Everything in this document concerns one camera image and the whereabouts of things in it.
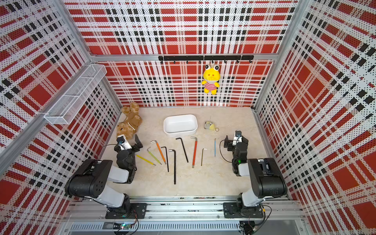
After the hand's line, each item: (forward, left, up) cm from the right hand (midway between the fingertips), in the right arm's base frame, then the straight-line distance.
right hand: (236, 135), depth 92 cm
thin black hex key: (-3, +48, -9) cm, 49 cm away
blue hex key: (-3, +13, -10) cm, 17 cm away
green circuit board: (-47, +60, -7) cm, 76 cm away
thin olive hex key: (-10, +22, -9) cm, 26 cm away
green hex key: (-6, +58, -8) cm, 59 cm away
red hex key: (-6, +27, -9) cm, 29 cm away
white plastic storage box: (+14, +37, -8) cm, 40 cm away
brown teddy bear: (+8, +72, -1) cm, 73 cm away
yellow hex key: (-12, +59, -10) cm, 61 cm away
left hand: (-3, +65, +4) cm, 66 cm away
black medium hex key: (-3, +35, -10) cm, 36 cm away
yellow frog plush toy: (+29, +16, +25) cm, 42 cm away
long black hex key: (-6, +43, -9) cm, 44 cm away
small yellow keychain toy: (+12, +17, -5) cm, 21 cm away
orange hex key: (-5, +51, -9) cm, 52 cm away
